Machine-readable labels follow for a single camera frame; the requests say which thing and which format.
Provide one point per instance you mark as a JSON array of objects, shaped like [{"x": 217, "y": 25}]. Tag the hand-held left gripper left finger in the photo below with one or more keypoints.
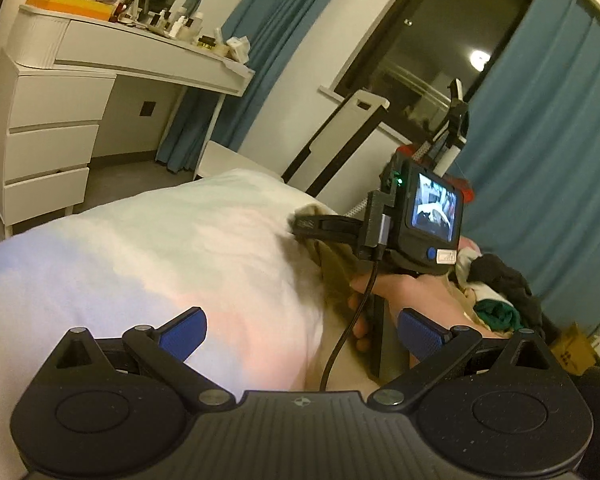
[{"x": 182, "y": 334}]

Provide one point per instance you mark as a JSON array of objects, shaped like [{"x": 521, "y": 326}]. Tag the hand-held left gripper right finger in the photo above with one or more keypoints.
[{"x": 421, "y": 334}]

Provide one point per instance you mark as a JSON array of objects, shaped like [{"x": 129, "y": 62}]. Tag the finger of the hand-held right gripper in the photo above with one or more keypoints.
[{"x": 325, "y": 225}]

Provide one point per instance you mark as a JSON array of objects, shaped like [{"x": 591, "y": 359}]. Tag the olive green garment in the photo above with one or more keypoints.
[{"x": 334, "y": 266}]

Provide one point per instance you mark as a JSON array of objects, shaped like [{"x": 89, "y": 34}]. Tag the person's right forearm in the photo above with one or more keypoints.
[{"x": 467, "y": 319}]

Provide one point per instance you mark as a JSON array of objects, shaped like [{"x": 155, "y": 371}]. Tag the person's right hand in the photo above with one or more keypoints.
[{"x": 420, "y": 292}]

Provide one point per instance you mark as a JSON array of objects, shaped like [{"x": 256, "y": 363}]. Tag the cream white garment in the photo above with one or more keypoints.
[{"x": 467, "y": 266}]

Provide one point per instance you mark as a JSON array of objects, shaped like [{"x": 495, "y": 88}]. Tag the white bed duvet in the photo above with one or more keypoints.
[{"x": 155, "y": 260}]

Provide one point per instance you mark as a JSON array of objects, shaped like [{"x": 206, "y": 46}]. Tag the dark green garment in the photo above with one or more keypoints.
[{"x": 497, "y": 313}]

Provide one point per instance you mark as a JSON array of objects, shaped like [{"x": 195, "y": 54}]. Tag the white and black folded board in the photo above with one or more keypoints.
[{"x": 340, "y": 135}]

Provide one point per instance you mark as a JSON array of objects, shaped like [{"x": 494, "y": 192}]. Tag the black garment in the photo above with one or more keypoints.
[{"x": 507, "y": 276}]

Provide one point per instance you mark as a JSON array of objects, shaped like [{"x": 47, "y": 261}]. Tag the teal curtain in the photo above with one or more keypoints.
[
  {"x": 260, "y": 60},
  {"x": 545, "y": 135}
]

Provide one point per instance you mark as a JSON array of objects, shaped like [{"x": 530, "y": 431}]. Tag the brown cardboard box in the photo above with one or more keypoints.
[{"x": 575, "y": 350}]

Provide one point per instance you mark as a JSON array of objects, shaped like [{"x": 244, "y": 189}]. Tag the dark framed window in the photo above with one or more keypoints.
[{"x": 430, "y": 45}]

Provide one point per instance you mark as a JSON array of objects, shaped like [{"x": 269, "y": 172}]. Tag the gold lidded jar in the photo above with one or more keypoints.
[{"x": 208, "y": 42}]

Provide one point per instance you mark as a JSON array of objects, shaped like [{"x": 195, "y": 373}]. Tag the row of cosmetic bottles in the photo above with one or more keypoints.
[{"x": 177, "y": 22}]

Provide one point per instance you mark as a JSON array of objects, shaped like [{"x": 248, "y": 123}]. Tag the white dressing table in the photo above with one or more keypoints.
[{"x": 55, "y": 110}]

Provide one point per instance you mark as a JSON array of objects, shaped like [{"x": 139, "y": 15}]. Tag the orange storage box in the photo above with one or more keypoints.
[{"x": 67, "y": 7}]

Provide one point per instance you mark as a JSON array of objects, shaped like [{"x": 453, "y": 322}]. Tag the dark wall socket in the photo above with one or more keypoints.
[{"x": 147, "y": 108}]

